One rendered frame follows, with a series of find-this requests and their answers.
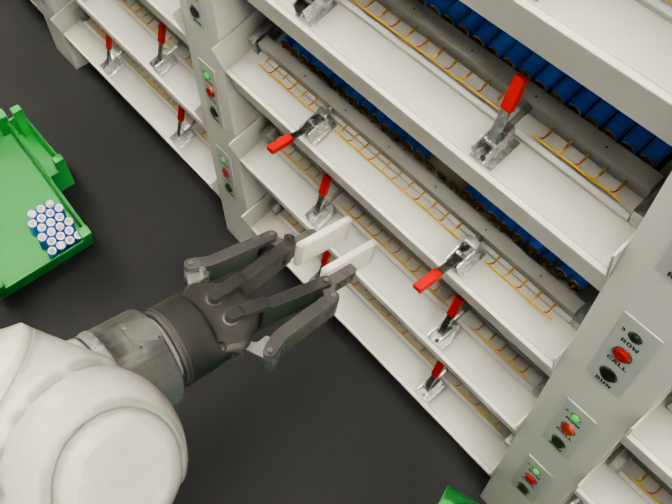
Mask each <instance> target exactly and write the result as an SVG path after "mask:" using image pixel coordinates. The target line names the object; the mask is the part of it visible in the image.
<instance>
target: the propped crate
mask: <svg viewBox="0 0 672 504"><path fill-rule="evenodd" d="M48 199H51V200H53V201H54V202H55V205H56V204H58V203H60V204H62V205H63V206H64V209H65V213H66V216H67V217H71V218H73V220H74V224H75V228H76V231H77V232H78V234H79V235H80V237H81V238H82V241H80V242H78V243H77V244H75V245H73V246H72V247H70V248H68V249H67V250H65V251H64V252H62V253H60V254H59V255H57V256H55V257H54V258H52V259H50V258H49V255H48V253H47V250H43V249H42V248H41V246H40V244H39V241H38V239H37V237H34V236H33V235H32V234H31V232H30V230H29V227H28V225H27V222H28V220H29V219H28V217H27V212H28V211H29V210H35V211H36V207H37V206H38V205H40V204H42V205H44V206H45V201H46V200H48ZM92 244H94V243H93V238H92V233H91V231H90V230H89V228H88V227H87V225H85V224H84V223H83V222H82V220H81V219H80V217H79V216H78V215H77V213H76V212H75V211H74V209H73V208H72V206H71V205H70V204H69V202H68V201H67V200H66V198H65V197H64V195H63V194H62V193H61V191H60V190H59V189H58V187H57V186H56V184H55V183H54V182H53V180H52V179H51V177H50V176H49V175H48V173H47V172H46V171H45V169H44V168H43V166H42V165H41V164H40V162H39V161H38V160H37V158H36V157H35V155H34V154H33V153H32V151H31V150H30V149H29V147H28V146H27V144H26V143H25V142H24V140H23V139H22V137H21V136H20V135H19V133H18V132H17V131H16V129H15V128H14V126H13V125H12V124H11V122H9V120H8V117H7V115H6V114H5V112H4V111H3V110H2V109H0V299H1V300H3V299H5V298H6V297H8V296H9V295H11V294H13V293H14V292H16V291H18V290H19V289H21V288H22V287H24V286H26V285H27V284H29V283H31V282H32V281H34V280H35V279H37V278H39V277H40V276H42V275H44V274H45V273H47V272H48V271H50V270H52V269H53V268H55V267H57V266H58V265H60V264H61V263H63V262H65V261H66V260H68V259H70V258H71V257H73V256H74V255H76V254H78V253H79V252H81V251H83V250H84V249H86V248H88V247H89V246H91V245H92Z"/></svg>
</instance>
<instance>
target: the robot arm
mask: <svg viewBox="0 0 672 504"><path fill-rule="evenodd" d="M351 222H352V219H351V218H350V217H349V216H346V217H344V218H342V219H340V220H338V221H336V222H335V223H333V224H331V225H329V226H327V227H325V228H323V229H322V230H320V231H318V232H317V231H316V230H315V229H309V230H307V231H305V232H303V233H302V234H299V235H298V236H296V237H295V236H294V235H293V234H289V233H288V234H285V235H284V239H282V238H280V237H278V234H277V232H276V231H273V230H269V231H266V232H264V233H261V234H259V235H257V236H254V237H252V238H250V239H247V240H245V241H242V242H240V243H238V244H235V245H233V246H230V247H228V248H226V249H223V250H221V251H219V252H216V253H214V254H211V255H209V256H205V257H197V258H189V259H186V260H185V261H184V282H185V283H186V284H188V286H187V287H186V288H185V290H184V291H183V292H182V293H181V294H176V295H173V296H171V297H169V298H167V299H165V300H163V301H161V302H159V303H158V304H156V305H154V306H152V307H150V308H148V309H146V310H145V311H144V312H143V313H141V312H140V311H137V310H133V309H130V310H126V311H124V312H122V313H121V314H119V315H117V316H115V317H113V318H111V319H109V320H107V321H105V322H103V323H101V324H99V325H97V326H95V327H94V328H92V329H90V330H88V331H83V332H81V333H79V334H78V335H77V336H76V337H74V338H72V339H70V340H67V341H65V340H62V339H60V338H57V337H55V336H52V335H50V334H47V333H44V332H42V331H40V330H37V329H35V328H32V327H30V326H28V325H26V324H23V323H18V324H15V325H12V326H9V327H6V328H3V329H0V504H172V503H173V502H174V499H175V497H176V495H177V493H178V490H179V487H180V484H181V483H182V482H183V481H184V479H185V477H186V474H187V465H188V449H187V441H186V437H185V433H184V429H183V426H182V423H181V421H180V419H179V417H178V415H177V413H176V411H175V409H174V408H173V406H172V405H174V404H176V403H177V402H179V401H180V400H181V398H182V397H183V393H184V386H189V385H191V384H192V383H194V382H196V381H197V380H199V379H201V378H202V377H204V376H206V375H207V374H209V373H210V372H212V371H214V370H215V369H217V368H218V367H219V366H221V365H222V364H223V363H224V362H226V361H228V360H231V359H238V358H242V357H244V356H245V355H246V356H248V357H250V358H253V359H255V360H257V361H259V362H261V368H262V369H263V370H264V371H271V370H273V369H274V367H275V365H276V364H277V362H278V360H279V359H280V357H281V355H282V354H283V353H285V352H286V351H287V350H289V349H290V348H291V347H293V346H294V345H295V344H297V343H298V342H299V341H301V340H302V339H303V338H305V337H306V336H307V335H308V334H310V333H311V332H312V331H314V330H315V329H316V328H318V327H319V326H320V325H322V324H323V323H324V322H326V321H327V320H328V319H330V318H331V317H332V316H334V315H335V313H336V310H337V306H338V302H339V298H340V295H339V293H338V292H336V291H338V290H339V289H341V288H343V287H344V286H346V285H348V284H349V283H351V282H352V281H353V280H354V278H355V275H356V271H357V270H359V269H360V268H362V267H364V266H365V265H367V264H369V263H370V262H372V260H373V256H374V253H375V250H376V246H377V242H376V241H375V240H374V239H371V240H369V241H368V242H366V243H364V244H362V245H361V246H359V247H357V248H355V249H354V250H352V251H350V252H348V253H347V254H345V255H343V256H341V257H340V258H338V259H336V260H334V261H333V262H331V263H329V264H328V265H326V266H324V267H322V268H321V273H320V277H319V278H316V279H314V280H311V281H309V282H306V283H303V284H301V285H298V286H296V287H293V288H291V289H288V290H286V291H283V292H281V293H278V294H275V295H273V296H270V297H268V298H265V297H260V298H257V299H255V300H251V299H249V298H248V297H247V296H248V295H249V294H250V293H252V292H253V291H254V290H256V289H257V288H258V287H259V286H261V285H262V284H263V283H265V282H266V281H267V280H268V279H270V278H271V277H272V276H273V275H275V274H276V273H277V272H279V271H280V270H281V269H282V268H284V267H285V266H286V265H287V264H289V263H290V262H291V260H292V258H294V259H293V263H294V264H295V265H296V266H299V265H301V264H303V263H305V262H306V261H308V260H310V259H312V258H313V257H315V256H317V255H319V254H321V253H322V252H324V251H326V250H328V249H330V248H331V247H333V246H335V245H337V244H338V243H340V242H342V241H344V240H346V239H347V238H348V234H349V230H350V226H351ZM250 264H251V265H250ZM248 265H249V266H248ZM246 266H248V267H247V268H245V269H244V270H243V271H241V272H240V273H239V272H236V273H234V274H233V275H232V276H230V277H229V278H228V279H226V280H225V281H224V282H222V283H208V282H210V281H213V280H216V279H219V278H221V277H223V276H225V275H228V274H230V273H232V272H234V271H237V270H239V269H241V268H244V267H246ZM304 309H305V310H304ZM301 310H303V311H302V312H300V313H299V314H298V315H296V316H295V317H294V318H292V319H291V320H289V321H288V322H287V323H285V324H284V325H283V326H281V327H280V328H279V329H277V330H276V331H275V332H274V333H273V334H272V336H271V337H269V336H265V337H264V338H262V339H261V340H260V341H258V342H252V341H253V338H254V336H255V333H256V332H258V331H260V330H262V329H265V328H266V327H268V325H269V324H270V323H272V322H275V321H277V320H279V319H282V318H284V317H287V316H289V315H292V314H294V313H296V312H299V311H301Z"/></svg>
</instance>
